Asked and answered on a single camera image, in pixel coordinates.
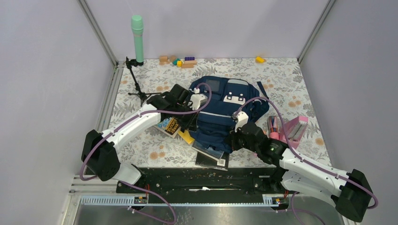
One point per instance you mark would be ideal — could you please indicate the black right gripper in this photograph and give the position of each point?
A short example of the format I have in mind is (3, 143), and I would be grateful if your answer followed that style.
(231, 140)

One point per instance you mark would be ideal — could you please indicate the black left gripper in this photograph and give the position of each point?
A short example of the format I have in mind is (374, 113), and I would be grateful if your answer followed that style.
(191, 124)

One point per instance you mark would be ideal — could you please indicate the navy blue student backpack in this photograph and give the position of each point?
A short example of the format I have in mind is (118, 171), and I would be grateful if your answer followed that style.
(215, 122)

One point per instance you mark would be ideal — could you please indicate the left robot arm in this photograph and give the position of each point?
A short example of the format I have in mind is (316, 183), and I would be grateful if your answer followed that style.
(100, 151)

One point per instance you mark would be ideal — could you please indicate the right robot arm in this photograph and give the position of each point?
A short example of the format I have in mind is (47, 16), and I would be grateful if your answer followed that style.
(348, 192)

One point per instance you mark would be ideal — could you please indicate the yellow book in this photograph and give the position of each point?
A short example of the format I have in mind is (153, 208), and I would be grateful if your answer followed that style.
(185, 135)

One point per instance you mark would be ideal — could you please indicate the colourful treehouse storey book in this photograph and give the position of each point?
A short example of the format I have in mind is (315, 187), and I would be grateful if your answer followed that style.
(169, 126)

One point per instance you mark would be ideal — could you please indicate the dark blue hardcover book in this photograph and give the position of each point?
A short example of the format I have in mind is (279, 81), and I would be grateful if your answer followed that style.
(209, 152)

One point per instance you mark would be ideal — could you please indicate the black notebook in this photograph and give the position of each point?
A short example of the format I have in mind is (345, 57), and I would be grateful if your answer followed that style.
(207, 162)

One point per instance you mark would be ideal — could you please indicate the black tripod stand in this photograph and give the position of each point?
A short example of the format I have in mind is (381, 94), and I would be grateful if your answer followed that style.
(142, 95)

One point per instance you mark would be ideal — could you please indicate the long wooden block front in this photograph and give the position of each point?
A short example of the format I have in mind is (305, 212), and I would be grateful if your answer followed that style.
(187, 65)

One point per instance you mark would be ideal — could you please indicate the long wooden block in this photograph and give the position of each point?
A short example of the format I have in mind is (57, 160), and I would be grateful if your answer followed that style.
(187, 65)
(194, 62)

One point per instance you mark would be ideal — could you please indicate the long wooden block rear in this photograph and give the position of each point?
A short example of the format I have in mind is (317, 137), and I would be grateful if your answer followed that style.
(194, 62)

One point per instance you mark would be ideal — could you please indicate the teal toy block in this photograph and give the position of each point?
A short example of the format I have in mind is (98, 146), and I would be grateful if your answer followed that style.
(176, 61)

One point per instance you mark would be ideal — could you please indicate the pink box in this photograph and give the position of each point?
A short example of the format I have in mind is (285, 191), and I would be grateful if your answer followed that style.
(293, 131)

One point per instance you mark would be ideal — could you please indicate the light wooden cube block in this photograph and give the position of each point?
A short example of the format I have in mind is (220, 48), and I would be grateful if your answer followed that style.
(163, 58)

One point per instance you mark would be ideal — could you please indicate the yellow block far right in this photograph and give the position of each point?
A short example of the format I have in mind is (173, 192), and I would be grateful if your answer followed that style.
(259, 59)

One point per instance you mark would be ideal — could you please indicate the green microphone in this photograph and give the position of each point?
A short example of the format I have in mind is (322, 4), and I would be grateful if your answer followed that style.
(137, 28)

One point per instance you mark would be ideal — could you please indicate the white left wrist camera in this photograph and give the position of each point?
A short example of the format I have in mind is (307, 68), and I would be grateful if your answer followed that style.
(197, 99)

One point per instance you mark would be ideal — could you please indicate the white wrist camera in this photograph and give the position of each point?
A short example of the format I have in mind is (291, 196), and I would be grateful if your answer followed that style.
(240, 118)
(197, 99)

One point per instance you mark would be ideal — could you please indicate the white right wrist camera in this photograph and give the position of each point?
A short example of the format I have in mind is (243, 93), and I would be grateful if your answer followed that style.
(240, 118)

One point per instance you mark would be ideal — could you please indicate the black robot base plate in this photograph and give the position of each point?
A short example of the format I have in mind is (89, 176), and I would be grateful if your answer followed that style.
(235, 181)

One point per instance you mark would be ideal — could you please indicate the slotted metal cable rail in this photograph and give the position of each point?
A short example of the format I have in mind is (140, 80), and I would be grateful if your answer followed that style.
(204, 199)

